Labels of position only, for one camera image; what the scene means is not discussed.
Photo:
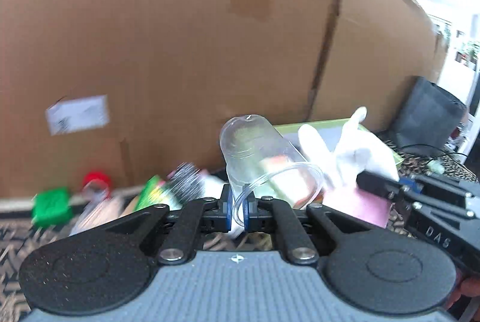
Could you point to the white shipping label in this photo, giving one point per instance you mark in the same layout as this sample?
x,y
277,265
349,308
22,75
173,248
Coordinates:
x,y
77,113

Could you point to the pink sponge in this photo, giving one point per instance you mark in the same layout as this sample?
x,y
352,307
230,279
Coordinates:
x,y
356,207

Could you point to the red tape roll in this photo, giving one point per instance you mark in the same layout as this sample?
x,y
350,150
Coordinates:
x,y
96,181

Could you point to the small green box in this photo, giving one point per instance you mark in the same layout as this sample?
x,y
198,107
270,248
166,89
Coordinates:
x,y
50,207

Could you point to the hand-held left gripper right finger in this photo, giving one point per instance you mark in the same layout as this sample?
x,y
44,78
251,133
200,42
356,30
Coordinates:
x,y
245,211

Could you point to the green packet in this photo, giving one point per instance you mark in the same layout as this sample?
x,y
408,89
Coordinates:
x,y
153,192

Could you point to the black bag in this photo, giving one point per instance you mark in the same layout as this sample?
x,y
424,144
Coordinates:
x,y
427,111

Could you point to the steel wool scrubber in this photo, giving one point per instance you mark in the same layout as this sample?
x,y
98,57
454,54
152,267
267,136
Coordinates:
x,y
185,181

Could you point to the black patterned mat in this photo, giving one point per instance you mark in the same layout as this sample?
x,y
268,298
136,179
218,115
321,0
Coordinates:
x,y
15,235

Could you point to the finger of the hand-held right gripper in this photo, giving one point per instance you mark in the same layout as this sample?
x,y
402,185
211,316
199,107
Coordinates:
x,y
442,183
377,184

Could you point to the large brown cardboard box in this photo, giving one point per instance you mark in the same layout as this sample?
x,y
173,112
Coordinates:
x,y
168,44

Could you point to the white glove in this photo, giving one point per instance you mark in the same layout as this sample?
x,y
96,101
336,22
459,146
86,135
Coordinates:
x,y
348,156

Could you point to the light green box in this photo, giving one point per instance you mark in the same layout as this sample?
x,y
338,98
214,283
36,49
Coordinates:
x,y
326,126

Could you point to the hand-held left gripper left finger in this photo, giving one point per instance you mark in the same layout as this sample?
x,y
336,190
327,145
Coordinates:
x,y
225,209

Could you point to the blurred clear peach item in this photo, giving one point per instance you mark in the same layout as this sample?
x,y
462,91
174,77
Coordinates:
x,y
97,211

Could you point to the clear plastic cup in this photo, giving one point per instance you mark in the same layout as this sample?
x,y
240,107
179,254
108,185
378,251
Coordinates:
x,y
255,153

